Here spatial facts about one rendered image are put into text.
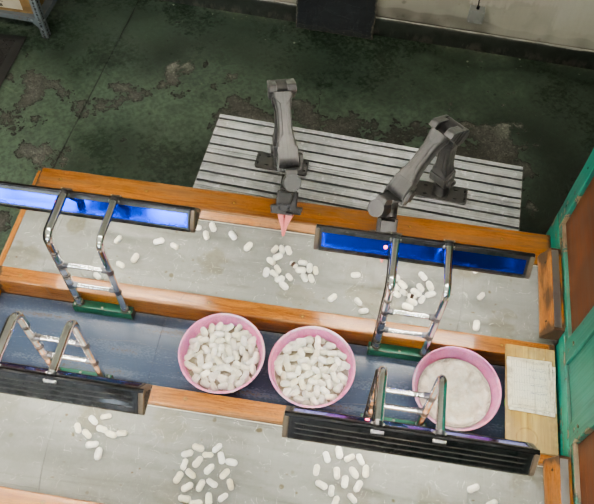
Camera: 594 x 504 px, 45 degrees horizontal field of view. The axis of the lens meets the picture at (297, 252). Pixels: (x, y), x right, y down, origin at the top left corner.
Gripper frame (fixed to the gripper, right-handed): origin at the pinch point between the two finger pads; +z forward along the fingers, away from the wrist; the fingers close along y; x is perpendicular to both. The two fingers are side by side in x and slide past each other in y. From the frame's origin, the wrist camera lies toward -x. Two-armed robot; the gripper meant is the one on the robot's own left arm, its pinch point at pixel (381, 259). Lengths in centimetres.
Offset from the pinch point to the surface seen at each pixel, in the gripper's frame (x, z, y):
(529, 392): -25, 30, 48
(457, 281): 2.4, 4.3, 25.8
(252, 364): -25, 34, -36
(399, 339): -15.6, 21.8, 8.3
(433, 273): 3.5, 2.9, 17.8
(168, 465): -48, 59, -54
